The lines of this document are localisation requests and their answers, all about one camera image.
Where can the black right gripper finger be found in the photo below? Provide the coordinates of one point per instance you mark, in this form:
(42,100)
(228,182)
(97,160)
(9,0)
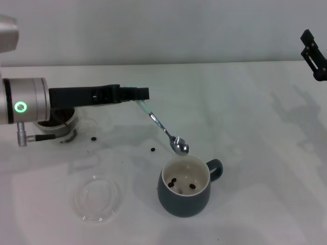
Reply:
(315,61)

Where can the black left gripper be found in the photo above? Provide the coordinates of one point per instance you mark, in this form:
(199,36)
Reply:
(76,97)

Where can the clear glass saucer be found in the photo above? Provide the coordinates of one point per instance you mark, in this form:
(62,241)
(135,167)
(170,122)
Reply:
(98,201)

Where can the coffee beans pile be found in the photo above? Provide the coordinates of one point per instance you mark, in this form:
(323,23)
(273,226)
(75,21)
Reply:
(61,114)

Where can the dark blue ceramic mug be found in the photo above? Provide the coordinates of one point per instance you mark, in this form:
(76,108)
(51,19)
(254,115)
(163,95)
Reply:
(178,206)

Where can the clear double-wall glass cup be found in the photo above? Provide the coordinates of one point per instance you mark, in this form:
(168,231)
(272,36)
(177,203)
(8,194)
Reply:
(84,125)

